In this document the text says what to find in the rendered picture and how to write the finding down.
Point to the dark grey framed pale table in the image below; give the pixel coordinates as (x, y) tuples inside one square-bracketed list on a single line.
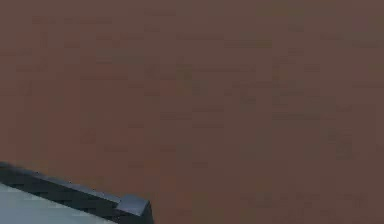
[(130, 206)]

